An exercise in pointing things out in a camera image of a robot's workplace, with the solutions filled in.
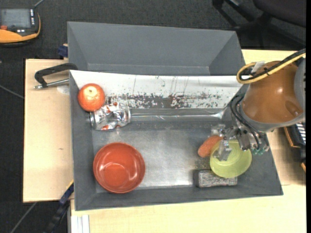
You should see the speckled grey block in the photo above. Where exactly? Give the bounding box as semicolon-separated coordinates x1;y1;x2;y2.
193;169;238;189

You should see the crushed silver can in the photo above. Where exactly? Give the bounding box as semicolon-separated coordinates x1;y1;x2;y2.
89;102;132;131

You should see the grey metal bin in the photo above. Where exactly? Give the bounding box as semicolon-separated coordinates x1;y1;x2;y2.
67;21;284;211

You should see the orange fruit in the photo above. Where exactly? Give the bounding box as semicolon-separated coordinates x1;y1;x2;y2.
77;83;106;112

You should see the yellow-green bowl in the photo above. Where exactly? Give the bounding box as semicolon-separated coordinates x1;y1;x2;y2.
209;139;253;179

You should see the red bowl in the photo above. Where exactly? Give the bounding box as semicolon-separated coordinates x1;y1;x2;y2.
92;142;146;194

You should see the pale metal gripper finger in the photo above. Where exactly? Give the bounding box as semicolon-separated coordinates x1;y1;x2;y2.
210;124;227;138
213;139;232;162

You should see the orange toy carrot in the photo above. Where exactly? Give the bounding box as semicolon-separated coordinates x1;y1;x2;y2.
197;135;224;158

